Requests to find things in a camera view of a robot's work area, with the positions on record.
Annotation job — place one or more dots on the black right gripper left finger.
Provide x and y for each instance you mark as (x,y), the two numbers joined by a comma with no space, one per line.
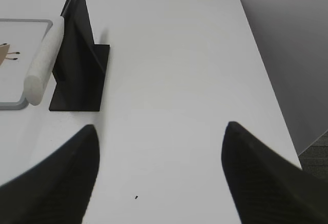
(59,188)

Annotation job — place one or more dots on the white grey cutting board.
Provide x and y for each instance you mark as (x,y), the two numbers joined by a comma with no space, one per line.
(20,39)

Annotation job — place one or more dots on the white handled knife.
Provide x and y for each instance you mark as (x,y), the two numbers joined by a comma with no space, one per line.
(42,65)

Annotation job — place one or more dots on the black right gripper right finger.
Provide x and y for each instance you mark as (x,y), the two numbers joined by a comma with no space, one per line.
(265,187)

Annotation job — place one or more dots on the black knife stand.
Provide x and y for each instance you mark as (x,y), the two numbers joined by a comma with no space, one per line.
(81,64)

